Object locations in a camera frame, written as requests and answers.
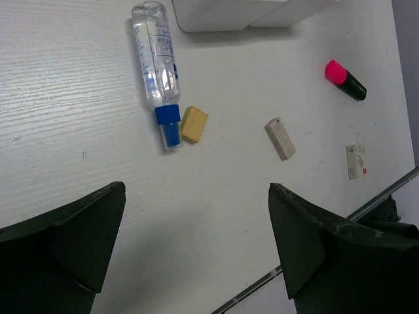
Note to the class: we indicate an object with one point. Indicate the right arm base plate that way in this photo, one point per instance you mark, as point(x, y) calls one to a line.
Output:
point(385, 218)

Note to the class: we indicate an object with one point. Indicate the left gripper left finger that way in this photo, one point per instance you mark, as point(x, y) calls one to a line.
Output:
point(57, 262)

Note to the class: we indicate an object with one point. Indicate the clear blue spray bottle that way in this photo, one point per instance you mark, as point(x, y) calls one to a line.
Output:
point(158, 68)

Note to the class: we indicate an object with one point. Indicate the left white compartment organizer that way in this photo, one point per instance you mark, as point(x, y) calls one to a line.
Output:
point(222, 15)

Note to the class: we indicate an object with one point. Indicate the white compartment organizer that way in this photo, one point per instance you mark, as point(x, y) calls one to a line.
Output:
point(222, 15)
point(292, 12)

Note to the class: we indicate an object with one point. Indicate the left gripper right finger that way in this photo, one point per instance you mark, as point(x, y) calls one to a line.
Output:
point(333, 265)

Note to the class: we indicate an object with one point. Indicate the yellow eraser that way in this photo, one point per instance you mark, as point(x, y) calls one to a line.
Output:
point(193, 124)

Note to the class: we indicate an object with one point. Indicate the right white compartment organizer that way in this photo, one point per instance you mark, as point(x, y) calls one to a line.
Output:
point(292, 12)

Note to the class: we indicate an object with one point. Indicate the pink black highlighter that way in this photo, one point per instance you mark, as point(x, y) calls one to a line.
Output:
point(339, 76)

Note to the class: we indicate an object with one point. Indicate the grey white eraser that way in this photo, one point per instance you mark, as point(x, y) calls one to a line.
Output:
point(280, 138)

